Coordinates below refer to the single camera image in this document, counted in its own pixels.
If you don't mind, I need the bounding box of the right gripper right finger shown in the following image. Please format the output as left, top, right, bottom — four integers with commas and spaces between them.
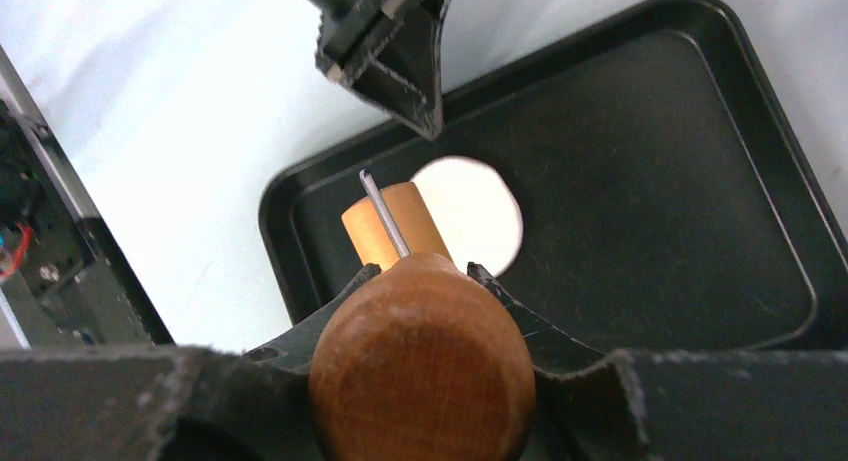
467, 263, 847, 460

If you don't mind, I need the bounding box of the black baking tray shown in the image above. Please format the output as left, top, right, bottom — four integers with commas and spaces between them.
258, 0, 847, 351

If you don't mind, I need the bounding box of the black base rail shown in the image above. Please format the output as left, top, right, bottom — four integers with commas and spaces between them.
1, 54, 173, 348

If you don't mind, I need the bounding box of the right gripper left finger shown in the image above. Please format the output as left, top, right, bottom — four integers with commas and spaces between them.
1, 264, 379, 460

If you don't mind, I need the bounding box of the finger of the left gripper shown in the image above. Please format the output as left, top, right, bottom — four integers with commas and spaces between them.
308, 0, 406, 67
327, 0, 451, 140

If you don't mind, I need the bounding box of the white dough ball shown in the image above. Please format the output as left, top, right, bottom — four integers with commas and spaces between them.
411, 156, 524, 276

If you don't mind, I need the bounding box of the wooden dough roller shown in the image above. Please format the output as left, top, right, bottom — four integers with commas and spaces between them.
308, 170, 536, 460

